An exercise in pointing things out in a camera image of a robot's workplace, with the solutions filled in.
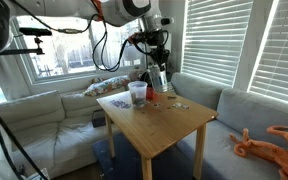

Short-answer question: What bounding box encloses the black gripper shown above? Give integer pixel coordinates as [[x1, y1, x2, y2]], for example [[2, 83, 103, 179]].
[[148, 30, 171, 73]]

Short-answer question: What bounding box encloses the clear plastic cup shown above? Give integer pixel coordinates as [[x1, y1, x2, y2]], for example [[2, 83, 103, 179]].
[[127, 80, 149, 109]]

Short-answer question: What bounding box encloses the white arc desk lamp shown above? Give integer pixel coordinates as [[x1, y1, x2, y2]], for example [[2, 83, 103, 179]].
[[121, 41, 143, 63]]

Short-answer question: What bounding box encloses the red patterned box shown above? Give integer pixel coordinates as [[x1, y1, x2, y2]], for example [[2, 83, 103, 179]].
[[146, 86, 160, 103]]

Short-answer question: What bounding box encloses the white window blind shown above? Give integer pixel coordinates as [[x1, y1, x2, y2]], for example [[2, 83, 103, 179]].
[[248, 0, 288, 108], [181, 0, 254, 88]]

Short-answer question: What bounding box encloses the floral pillow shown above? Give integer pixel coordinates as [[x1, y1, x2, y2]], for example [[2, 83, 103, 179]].
[[82, 74, 132, 98]]

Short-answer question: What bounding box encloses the wooden table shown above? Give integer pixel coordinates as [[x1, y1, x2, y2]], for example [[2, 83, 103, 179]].
[[96, 89, 219, 180]]

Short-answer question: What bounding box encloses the black box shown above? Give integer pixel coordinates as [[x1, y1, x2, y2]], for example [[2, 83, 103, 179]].
[[91, 109, 108, 128]]

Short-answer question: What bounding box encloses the large glass window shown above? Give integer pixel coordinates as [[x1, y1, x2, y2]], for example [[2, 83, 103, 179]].
[[15, 14, 145, 84]]

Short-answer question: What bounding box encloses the dark rug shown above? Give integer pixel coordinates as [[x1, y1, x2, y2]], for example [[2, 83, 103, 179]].
[[92, 133, 198, 180]]

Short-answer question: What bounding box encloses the white sofa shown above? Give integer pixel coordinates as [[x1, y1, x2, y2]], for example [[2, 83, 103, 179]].
[[0, 84, 132, 179]]

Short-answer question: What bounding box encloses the orange octopus plush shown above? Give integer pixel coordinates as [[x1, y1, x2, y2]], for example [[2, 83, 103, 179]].
[[228, 124, 288, 180]]

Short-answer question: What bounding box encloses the metal framed rack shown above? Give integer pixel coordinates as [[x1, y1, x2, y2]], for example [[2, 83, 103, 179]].
[[26, 167, 51, 180]]

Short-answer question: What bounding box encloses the orange cable strap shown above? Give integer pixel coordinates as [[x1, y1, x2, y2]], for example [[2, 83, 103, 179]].
[[130, 32, 146, 43], [91, 0, 104, 22]]

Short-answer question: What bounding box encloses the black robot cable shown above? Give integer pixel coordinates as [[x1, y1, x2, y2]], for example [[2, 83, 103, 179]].
[[92, 18, 143, 73]]

